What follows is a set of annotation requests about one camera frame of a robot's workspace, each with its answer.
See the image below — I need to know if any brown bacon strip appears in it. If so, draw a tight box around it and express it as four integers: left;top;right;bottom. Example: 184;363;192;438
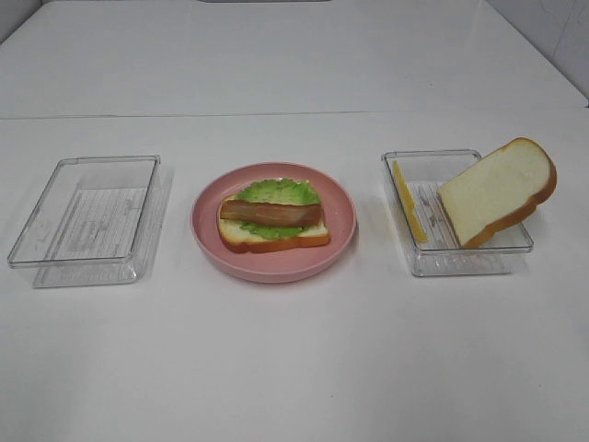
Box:
219;200;323;227

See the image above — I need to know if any green lettuce leaf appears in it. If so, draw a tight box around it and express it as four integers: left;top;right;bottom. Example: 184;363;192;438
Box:
236;178;320;240

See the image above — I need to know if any clear plastic right container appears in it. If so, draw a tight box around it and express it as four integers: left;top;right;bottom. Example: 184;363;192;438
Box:
381;149;534;277

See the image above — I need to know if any bread slice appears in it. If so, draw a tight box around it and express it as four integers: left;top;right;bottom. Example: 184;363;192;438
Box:
217;195;330;253
438;137;557;249

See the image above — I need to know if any clear plastic container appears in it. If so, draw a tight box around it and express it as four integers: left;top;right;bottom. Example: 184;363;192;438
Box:
381;149;534;277
7;156;166;288

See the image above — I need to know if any yellow cheese slice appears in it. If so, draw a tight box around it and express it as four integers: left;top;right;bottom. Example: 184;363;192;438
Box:
393;161;428;243

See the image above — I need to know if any pink round plate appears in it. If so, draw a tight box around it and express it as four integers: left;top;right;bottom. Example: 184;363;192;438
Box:
191;162;356;284

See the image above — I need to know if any clear plastic left container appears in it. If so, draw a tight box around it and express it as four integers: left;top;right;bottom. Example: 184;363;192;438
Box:
7;156;166;288

